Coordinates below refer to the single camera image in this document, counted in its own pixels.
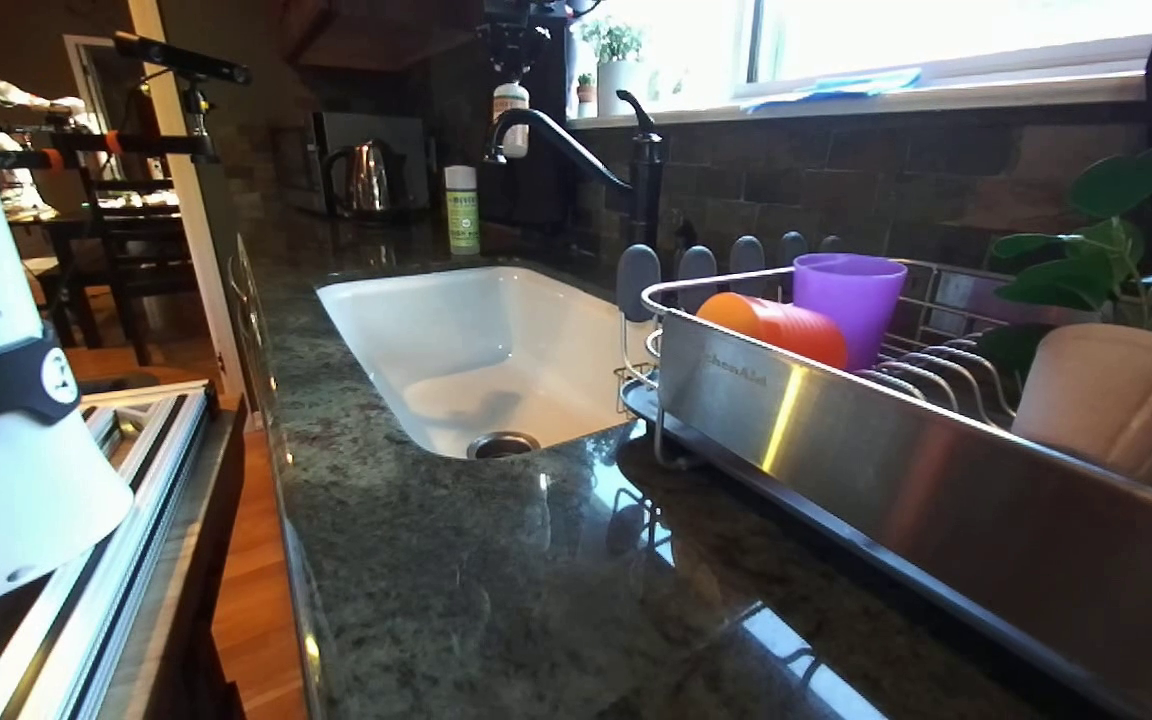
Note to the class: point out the purple plastic cup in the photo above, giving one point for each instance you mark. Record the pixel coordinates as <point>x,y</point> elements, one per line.
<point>849,294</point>

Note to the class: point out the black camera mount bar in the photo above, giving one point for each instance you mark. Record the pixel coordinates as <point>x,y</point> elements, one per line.
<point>182,62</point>

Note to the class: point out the white door frame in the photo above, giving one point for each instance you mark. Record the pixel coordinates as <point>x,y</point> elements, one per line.
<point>189,227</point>

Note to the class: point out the white window frame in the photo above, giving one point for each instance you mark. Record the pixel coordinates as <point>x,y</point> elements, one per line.
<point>948,82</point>

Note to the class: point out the potted plant in white pot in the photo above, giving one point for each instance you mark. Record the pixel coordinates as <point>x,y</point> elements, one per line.
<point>612,64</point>

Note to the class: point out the green leafy plant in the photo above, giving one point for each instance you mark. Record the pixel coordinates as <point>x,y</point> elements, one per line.
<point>1081,260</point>

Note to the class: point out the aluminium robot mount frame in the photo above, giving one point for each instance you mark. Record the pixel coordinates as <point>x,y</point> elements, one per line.
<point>138,534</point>

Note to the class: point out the dark bronze faucet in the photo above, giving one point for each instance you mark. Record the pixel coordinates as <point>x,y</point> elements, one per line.
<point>641,173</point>

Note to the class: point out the small brown pot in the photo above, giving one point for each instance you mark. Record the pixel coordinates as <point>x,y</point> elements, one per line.
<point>584,99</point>

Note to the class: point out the stainless steel dish rack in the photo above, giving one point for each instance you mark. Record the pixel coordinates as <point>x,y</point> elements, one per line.
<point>898,454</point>

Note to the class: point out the shiny metal kettle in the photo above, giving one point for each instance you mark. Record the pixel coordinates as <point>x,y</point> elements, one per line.
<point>362,182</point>

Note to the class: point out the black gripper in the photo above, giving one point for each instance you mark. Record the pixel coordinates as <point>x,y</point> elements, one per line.
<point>531,28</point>

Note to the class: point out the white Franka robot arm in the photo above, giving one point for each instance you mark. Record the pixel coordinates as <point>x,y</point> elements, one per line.
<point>3,467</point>

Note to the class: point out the dark wooden chair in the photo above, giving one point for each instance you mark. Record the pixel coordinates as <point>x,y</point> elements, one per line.
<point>131,227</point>

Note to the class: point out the blue cloth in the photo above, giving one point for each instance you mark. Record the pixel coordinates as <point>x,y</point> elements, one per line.
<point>830,86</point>

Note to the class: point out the green dish soap bottle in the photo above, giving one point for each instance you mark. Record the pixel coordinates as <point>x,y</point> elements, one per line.
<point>462,214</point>

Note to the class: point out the white sink basin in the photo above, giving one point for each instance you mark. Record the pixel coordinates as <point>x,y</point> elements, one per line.
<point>496,344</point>

